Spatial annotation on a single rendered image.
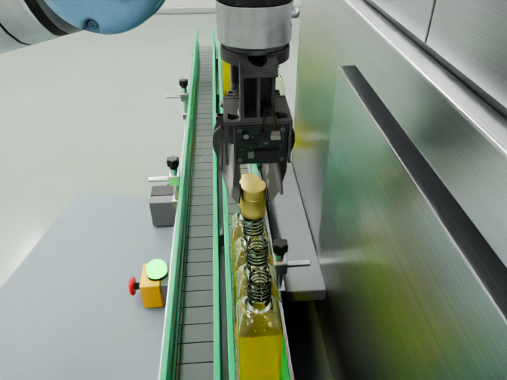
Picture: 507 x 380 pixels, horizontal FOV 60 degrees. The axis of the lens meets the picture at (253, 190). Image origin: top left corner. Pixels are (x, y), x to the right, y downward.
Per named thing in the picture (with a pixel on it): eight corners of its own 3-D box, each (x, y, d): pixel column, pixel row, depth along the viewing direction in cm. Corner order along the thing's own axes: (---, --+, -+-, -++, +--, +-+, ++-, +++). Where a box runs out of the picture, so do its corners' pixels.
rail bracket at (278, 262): (308, 300, 82) (314, 248, 74) (271, 302, 82) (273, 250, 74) (304, 284, 85) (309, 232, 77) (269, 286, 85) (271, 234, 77)
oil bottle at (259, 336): (278, 412, 65) (284, 320, 52) (240, 415, 64) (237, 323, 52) (274, 377, 69) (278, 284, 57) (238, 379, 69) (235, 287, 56)
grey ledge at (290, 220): (322, 321, 89) (327, 283, 83) (279, 323, 89) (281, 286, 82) (271, 114, 166) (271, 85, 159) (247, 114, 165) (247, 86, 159)
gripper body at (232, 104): (222, 170, 47) (217, 62, 40) (222, 133, 54) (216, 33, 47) (293, 168, 48) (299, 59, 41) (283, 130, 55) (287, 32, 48)
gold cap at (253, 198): (267, 219, 59) (268, 192, 56) (241, 219, 59) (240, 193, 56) (265, 202, 62) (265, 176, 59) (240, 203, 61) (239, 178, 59)
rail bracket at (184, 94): (191, 121, 141) (187, 81, 133) (167, 122, 141) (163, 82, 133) (191, 116, 144) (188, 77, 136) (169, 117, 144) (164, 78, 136)
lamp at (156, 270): (167, 280, 93) (165, 271, 91) (145, 282, 93) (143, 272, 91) (168, 265, 96) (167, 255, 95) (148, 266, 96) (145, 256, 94)
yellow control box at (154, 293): (176, 307, 96) (172, 285, 92) (141, 310, 96) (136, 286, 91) (178, 283, 102) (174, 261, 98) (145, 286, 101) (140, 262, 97)
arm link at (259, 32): (215, -10, 45) (294, -11, 45) (217, 35, 48) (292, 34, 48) (215, 8, 39) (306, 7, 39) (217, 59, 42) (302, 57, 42)
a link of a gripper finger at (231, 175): (216, 223, 54) (225, 160, 49) (216, 194, 59) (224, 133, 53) (241, 225, 54) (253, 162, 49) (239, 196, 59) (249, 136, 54)
